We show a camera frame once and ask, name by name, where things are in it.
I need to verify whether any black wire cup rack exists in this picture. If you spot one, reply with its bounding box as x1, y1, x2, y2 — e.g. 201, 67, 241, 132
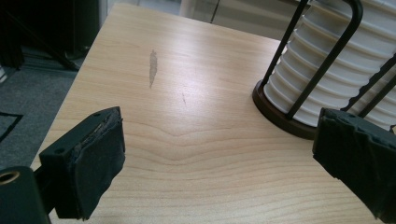
251, 0, 396, 140

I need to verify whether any stack of white ribbed cups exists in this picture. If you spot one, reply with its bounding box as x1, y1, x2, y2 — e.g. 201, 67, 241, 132
262, 0, 396, 129
358, 59, 396, 132

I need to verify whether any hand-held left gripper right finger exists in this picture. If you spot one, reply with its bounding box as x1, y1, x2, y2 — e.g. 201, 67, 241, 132
312, 107, 396, 224

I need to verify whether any black tripod stand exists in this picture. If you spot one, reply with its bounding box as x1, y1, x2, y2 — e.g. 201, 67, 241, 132
0, 8, 80, 72

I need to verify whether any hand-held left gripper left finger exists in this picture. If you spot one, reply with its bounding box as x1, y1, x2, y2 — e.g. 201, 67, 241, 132
38, 105, 126, 222

